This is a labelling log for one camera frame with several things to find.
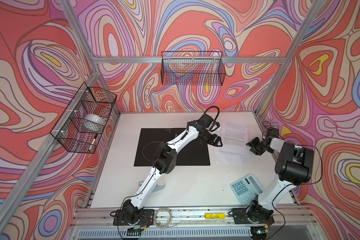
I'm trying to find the back black wire basket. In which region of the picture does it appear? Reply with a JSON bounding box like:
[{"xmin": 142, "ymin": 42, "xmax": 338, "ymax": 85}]
[{"xmin": 161, "ymin": 50, "xmax": 226, "ymax": 86}]

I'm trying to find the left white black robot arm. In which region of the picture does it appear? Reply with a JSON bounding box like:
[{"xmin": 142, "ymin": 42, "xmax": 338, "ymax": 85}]
[{"xmin": 121, "ymin": 120, "xmax": 223, "ymax": 224}]

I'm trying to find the white tape roll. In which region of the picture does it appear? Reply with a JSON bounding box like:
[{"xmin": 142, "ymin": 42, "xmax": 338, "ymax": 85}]
[{"xmin": 84, "ymin": 114, "xmax": 106, "ymax": 126}]

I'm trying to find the black file folder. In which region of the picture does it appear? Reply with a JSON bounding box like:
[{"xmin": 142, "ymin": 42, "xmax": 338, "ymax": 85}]
[{"xmin": 134, "ymin": 128, "xmax": 211, "ymax": 167}]

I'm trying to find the teal calculator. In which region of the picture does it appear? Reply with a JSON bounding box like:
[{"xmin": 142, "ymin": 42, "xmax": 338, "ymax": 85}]
[{"xmin": 230, "ymin": 174, "xmax": 263, "ymax": 205}]

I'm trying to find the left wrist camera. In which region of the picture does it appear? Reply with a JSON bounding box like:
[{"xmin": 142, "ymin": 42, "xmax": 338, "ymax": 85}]
[{"xmin": 202, "ymin": 106, "xmax": 221, "ymax": 132}]

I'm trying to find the black marker pen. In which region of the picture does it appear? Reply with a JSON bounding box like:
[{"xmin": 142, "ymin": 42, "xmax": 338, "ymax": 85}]
[{"xmin": 88, "ymin": 134, "xmax": 98, "ymax": 153}]

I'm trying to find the yellow label tag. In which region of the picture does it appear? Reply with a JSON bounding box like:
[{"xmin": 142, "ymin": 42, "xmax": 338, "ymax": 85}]
[{"xmin": 205, "ymin": 213, "xmax": 226, "ymax": 220}]

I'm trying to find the coiled clear cable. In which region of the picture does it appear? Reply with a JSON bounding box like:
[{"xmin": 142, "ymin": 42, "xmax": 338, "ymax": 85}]
[{"xmin": 153, "ymin": 207, "xmax": 172, "ymax": 229}]

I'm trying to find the left black wire basket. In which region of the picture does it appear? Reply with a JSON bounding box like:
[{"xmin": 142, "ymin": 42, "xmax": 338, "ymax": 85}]
[{"xmin": 50, "ymin": 83, "xmax": 117, "ymax": 154}]

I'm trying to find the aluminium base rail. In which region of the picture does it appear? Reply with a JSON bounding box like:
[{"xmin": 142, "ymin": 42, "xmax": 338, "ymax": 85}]
[{"xmin": 71, "ymin": 205, "xmax": 318, "ymax": 228}]

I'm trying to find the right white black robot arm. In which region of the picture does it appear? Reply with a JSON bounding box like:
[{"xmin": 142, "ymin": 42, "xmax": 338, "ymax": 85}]
[{"xmin": 246, "ymin": 137, "xmax": 314, "ymax": 224}]

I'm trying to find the green highlighted printed paper sheet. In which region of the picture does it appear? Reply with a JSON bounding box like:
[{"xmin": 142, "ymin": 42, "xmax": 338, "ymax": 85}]
[{"xmin": 222, "ymin": 122, "xmax": 250, "ymax": 156}]

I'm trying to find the black wire basket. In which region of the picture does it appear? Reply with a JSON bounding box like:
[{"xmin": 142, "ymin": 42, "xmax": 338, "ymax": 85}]
[
  {"xmin": 161, "ymin": 50, "xmax": 226, "ymax": 86},
  {"xmin": 50, "ymin": 83, "xmax": 117, "ymax": 154}
]

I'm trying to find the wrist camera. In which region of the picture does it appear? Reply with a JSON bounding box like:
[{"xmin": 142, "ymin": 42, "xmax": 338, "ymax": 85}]
[
  {"xmin": 262, "ymin": 121, "xmax": 280, "ymax": 140},
  {"xmin": 202, "ymin": 106, "xmax": 221, "ymax": 132}
]

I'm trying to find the blue white stapler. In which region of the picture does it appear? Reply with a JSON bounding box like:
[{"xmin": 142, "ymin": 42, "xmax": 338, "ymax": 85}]
[{"xmin": 137, "ymin": 177, "xmax": 166, "ymax": 193}]

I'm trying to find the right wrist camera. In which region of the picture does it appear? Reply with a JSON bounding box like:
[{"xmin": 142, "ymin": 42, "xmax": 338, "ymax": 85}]
[{"xmin": 262, "ymin": 121, "xmax": 280, "ymax": 140}]

